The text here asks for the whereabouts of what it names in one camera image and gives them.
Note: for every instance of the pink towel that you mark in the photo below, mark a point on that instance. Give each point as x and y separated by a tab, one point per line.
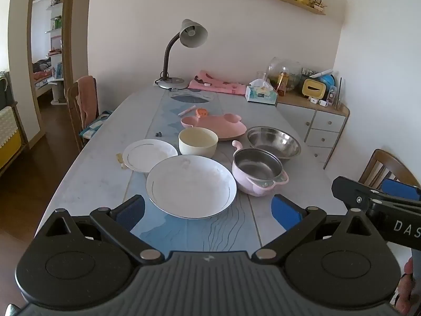
87	102

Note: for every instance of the large white plate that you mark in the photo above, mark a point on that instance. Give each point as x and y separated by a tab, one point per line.
190	187

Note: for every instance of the amber bottle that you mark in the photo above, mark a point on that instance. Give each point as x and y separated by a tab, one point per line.
283	84

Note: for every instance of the pink pot with steel lining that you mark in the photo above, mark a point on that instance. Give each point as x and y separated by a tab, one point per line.
253	187

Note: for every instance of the white wooden sideboard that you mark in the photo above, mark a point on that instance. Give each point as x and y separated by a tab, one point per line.
325	128

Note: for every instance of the folded pink cloth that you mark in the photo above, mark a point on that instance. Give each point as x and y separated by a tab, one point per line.
213	87

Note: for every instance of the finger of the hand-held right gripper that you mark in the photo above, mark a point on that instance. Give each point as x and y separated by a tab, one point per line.
348	191
403	189

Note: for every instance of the small white plate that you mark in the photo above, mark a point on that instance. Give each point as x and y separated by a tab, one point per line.
144	154

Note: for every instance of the blue printed table runner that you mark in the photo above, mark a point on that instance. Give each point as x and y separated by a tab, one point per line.
204	233

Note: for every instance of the white storage shelf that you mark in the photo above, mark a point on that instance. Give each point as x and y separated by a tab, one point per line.
56	82

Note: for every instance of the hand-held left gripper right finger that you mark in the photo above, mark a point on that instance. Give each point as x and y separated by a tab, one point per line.
286	212

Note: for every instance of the cream bowl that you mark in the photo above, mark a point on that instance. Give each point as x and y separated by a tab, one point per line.
197	146

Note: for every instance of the wooden wall shelf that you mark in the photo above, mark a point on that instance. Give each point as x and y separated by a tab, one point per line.
296	3

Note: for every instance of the pink mouse-shaped plate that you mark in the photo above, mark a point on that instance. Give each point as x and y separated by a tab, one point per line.
227	128

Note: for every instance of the wooden chair with towel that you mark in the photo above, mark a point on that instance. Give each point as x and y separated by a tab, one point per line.
73	105

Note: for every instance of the blue globe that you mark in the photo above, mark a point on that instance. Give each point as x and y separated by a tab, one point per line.
328	80

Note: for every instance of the grey desk lamp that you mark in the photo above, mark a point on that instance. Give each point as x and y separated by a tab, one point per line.
194	36

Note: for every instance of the person's right hand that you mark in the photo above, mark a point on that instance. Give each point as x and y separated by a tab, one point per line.
405	289

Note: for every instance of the wooden sofa with crochet cover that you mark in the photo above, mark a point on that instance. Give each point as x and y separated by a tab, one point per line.
11	138

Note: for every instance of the pink pen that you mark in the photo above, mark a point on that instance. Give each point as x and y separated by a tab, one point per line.
186	111

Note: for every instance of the small yellow block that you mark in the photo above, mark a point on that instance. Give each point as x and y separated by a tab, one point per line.
119	158

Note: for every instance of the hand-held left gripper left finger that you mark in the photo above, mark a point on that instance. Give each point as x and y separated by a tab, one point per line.
133	210

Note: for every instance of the patterned chair cushion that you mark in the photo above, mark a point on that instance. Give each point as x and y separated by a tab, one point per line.
97	125

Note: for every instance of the large steel bowl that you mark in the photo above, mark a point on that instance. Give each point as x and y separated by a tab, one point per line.
273	141

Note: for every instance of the tissue box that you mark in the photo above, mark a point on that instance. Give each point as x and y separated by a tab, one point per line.
261	97

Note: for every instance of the yellow tissue holder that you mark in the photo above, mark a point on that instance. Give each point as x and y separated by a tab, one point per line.
312	89

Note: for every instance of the large glass jar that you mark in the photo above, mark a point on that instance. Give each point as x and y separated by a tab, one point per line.
292	72

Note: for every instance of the small orange toy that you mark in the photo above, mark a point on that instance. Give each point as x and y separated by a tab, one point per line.
201	112

